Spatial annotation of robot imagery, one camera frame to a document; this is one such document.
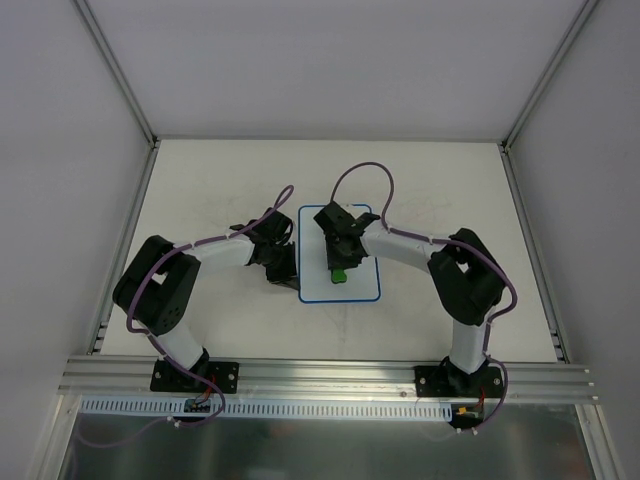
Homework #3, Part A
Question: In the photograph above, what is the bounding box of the green bone-shaped eraser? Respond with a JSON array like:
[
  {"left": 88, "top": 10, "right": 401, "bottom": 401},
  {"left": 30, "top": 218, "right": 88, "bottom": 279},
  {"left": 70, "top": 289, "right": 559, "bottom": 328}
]
[{"left": 331, "top": 269, "right": 348, "bottom": 284}]

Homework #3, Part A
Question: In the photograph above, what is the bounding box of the blue framed whiteboard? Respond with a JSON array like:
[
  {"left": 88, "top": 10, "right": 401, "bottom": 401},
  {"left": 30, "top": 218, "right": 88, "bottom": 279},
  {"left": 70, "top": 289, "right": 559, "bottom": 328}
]
[{"left": 296, "top": 204, "right": 381, "bottom": 304}]

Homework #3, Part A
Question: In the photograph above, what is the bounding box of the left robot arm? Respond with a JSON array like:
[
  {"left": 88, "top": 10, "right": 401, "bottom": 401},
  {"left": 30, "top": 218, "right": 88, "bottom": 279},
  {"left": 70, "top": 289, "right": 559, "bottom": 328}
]
[{"left": 112, "top": 211, "right": 299, "bottom": 394}]

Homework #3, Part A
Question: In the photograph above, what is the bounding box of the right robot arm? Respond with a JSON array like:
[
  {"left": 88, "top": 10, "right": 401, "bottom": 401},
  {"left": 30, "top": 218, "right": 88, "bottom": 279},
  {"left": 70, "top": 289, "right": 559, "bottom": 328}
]
[{"left": 314, "top": 201, "right": 507, "bottom": 399}]

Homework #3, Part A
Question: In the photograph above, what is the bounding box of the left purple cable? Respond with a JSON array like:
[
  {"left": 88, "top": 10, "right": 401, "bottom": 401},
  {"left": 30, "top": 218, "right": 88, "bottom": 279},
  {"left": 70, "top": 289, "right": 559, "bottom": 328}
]
[{"left": 126, "top": 185, "right": 296, "bottom": 431}]

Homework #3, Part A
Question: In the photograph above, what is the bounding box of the purple cable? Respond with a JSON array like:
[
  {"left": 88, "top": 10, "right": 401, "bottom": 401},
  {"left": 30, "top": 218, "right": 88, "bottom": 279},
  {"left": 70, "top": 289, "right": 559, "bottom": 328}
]
[
  {"left": 330, "top": 161, "right": 519, "bottom": 434},
  {"left": 126, "top": 185, "right": 296, "bottom": 431}
]

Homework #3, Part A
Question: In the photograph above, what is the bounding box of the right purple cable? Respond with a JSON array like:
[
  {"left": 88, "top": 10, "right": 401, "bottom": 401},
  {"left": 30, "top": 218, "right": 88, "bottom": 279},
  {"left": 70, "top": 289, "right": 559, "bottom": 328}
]
[{"left": 330, "top": 161, "right": 519, "bottom": 434}]

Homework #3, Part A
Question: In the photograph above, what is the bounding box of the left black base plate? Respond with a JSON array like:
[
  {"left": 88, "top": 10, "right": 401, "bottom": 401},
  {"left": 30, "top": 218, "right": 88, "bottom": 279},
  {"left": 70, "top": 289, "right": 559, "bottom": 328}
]
[{"left": 149, "top": 359, "right": 239, "bottom": 394}]

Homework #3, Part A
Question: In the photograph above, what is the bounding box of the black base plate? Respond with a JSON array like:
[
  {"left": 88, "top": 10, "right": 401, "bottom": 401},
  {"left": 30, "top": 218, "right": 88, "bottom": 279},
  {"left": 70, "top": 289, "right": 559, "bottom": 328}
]
[
  {"left": 149, "top": 359, "right": 239, "bottom": 394},
  {"left": 413, "top": 363, "right": 505, "bottom": 399}
]

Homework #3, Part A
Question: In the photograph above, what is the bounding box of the aluminium mounting rail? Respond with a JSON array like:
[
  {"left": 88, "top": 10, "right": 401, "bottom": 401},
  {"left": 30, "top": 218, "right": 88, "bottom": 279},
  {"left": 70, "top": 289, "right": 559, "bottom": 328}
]
[{"left": 58, "top": 355, "right": 600, "bottom": 405}]

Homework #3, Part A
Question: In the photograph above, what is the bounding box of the white slotted cable duct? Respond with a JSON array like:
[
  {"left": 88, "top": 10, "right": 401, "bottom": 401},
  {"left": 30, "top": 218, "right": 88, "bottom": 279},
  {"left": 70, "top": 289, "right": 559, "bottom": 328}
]
[{"left": 79, "top": 396, "right": 453, "bottom": 423}]

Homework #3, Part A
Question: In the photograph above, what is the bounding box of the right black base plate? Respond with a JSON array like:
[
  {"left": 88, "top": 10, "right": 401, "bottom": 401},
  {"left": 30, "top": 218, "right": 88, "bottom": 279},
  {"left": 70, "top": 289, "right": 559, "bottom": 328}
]
[{"left": 413, "top": 363, "right": 505, "bottom": 399}]

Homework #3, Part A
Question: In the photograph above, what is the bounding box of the left aluminium frame post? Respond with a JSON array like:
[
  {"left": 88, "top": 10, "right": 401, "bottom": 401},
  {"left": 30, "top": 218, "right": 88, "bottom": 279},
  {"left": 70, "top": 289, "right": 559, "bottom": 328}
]
[{"left": 72, "top": 1, "right": 158, "bottom": 355}]

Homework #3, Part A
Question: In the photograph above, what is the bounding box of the aluminium frame post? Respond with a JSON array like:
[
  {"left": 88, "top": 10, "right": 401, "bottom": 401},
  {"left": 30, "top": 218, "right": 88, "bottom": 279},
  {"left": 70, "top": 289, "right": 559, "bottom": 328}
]
[
  {"left": 499, "top": 1, "right": 601, "bottom": 364},
  {"left": 72, "top": 1, "right": 158, "bottom": 355}
]

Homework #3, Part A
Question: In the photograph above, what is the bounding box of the right aluminium frame post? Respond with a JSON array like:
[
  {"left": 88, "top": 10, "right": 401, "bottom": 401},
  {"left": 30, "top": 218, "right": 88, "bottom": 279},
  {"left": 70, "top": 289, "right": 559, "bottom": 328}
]
[{"left": 499, "top": 1, "right": 601, "bottom": 364}]

